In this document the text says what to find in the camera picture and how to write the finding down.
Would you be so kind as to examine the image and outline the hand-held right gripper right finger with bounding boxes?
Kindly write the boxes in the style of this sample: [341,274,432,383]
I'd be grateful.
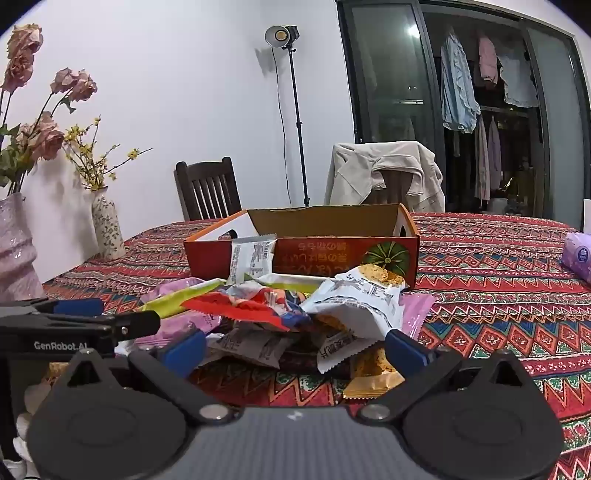
[360,329,532,425]

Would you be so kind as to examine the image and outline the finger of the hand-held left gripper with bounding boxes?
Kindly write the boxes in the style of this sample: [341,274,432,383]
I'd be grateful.
[0,298,105,319]
[108,310,161,342]

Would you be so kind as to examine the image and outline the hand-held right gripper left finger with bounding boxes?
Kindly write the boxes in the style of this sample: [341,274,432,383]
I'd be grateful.
[60,330,241,425]

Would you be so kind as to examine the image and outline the gold cookie snack packet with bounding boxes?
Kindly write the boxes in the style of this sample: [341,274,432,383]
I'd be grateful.
[342,348,406,400]

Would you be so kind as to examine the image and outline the red snack packet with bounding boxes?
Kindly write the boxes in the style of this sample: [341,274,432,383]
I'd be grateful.
[181,291,287,333]

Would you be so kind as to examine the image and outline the grey white snack packet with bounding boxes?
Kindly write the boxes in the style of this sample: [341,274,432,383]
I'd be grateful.
[205,323,287,370]

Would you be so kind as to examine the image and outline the white printed snack packet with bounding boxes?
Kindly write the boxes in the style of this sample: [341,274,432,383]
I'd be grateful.
[226,234,278,287]

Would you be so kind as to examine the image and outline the colourful snack packet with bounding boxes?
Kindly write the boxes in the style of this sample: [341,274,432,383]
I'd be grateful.
[263,286,315,330]

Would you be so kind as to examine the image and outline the orange cardboard box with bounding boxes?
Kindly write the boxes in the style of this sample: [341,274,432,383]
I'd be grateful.
[183,204,421,291]

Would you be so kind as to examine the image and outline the large pink snack packet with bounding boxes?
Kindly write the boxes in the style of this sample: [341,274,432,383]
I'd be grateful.
[399,293,437,344]

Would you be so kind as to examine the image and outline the yellow green snack packet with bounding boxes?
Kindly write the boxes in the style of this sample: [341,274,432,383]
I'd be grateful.
[139,278,222,320]

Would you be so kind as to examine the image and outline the white cookie snack packet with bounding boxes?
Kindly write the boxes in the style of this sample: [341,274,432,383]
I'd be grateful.
[300,264,409,344]

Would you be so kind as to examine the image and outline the floral ceramic vase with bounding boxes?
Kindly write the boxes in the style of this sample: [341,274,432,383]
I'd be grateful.
[91,186,126,259]

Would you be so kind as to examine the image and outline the red patterned tablecloth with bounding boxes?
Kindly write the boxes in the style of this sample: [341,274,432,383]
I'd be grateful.
[41,212,591,480]

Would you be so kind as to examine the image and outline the yellow flower branches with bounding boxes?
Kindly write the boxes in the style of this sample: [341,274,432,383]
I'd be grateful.
[64,117,153,192]

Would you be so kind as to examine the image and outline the brown wooden chair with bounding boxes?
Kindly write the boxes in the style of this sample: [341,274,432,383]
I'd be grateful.
[369,168,419,206]

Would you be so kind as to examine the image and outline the dark wooden chair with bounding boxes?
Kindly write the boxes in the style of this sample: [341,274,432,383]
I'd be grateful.
[174,157,242,221]

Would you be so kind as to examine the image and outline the dried pink roses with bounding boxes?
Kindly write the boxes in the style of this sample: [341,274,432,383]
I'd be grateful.
[0,23,98,195]

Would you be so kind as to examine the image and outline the beige jacket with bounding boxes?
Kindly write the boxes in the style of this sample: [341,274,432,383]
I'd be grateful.
[324,141,446,214]

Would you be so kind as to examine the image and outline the purple tissue pack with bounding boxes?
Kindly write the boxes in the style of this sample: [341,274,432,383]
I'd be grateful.
[560,232,591,289]

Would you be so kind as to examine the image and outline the pale pink hanging garment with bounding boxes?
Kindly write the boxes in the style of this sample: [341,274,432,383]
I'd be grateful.
[473,114,491,204]

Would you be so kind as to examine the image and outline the lilac hanging garment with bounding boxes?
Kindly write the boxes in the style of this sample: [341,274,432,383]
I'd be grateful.
[487,117,504,192]

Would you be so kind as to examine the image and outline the light blue hanging shirt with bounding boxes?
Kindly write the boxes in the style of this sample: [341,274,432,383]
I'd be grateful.
[440,30,482,134]

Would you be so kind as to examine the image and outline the sliding glass door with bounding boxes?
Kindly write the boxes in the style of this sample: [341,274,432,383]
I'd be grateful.
[337,0,591,222]

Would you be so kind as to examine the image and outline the white hanging shirt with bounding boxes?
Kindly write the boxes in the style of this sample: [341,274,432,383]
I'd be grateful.
[498,46,540,108]

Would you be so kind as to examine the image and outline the studio light on stand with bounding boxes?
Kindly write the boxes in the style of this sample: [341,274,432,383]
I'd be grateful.
[264,24,311,208]

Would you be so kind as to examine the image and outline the black light cable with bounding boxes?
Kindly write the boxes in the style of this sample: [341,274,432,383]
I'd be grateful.
[271,46,293,207]

